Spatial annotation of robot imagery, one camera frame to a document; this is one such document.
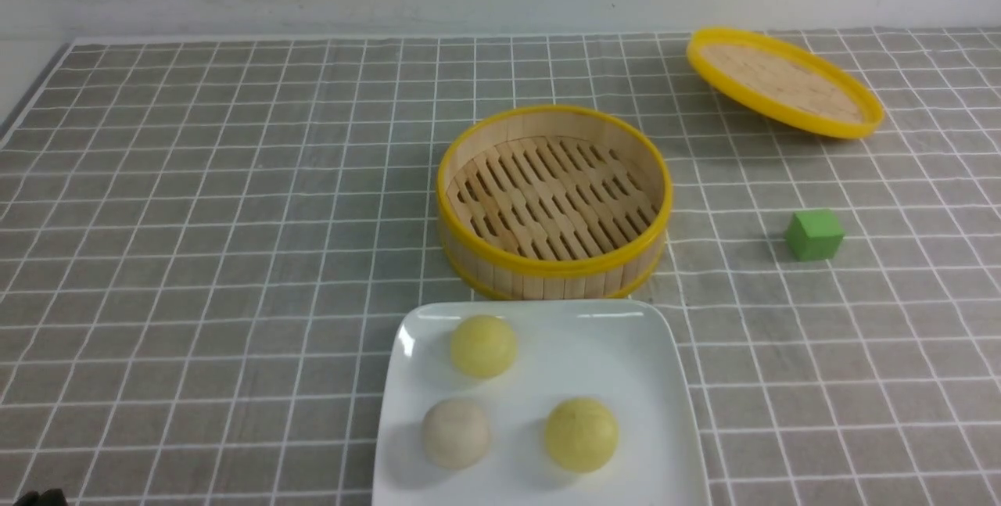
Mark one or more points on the yellow-rimmed bamboo steamer lid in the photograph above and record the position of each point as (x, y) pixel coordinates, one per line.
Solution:
(784, 82)

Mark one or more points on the white steamed bun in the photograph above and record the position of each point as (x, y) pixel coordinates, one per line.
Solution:
(456, 433)

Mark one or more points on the green cube block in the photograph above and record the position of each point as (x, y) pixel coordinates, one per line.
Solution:
(814, 234)

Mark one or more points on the yellow steamed bun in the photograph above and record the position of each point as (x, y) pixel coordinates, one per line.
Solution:
(483, 346)

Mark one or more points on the grey checkered tablecloth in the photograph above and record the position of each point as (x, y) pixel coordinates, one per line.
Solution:
(207, 248)

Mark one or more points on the yellow-rimmed bamboo steamer basket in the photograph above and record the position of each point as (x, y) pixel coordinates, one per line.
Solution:
(553, 203)

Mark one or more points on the yellow-green steamed bun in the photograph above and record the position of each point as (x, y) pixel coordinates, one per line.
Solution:
(581, 435)

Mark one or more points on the white square plate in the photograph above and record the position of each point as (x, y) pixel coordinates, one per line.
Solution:
(621, 352)

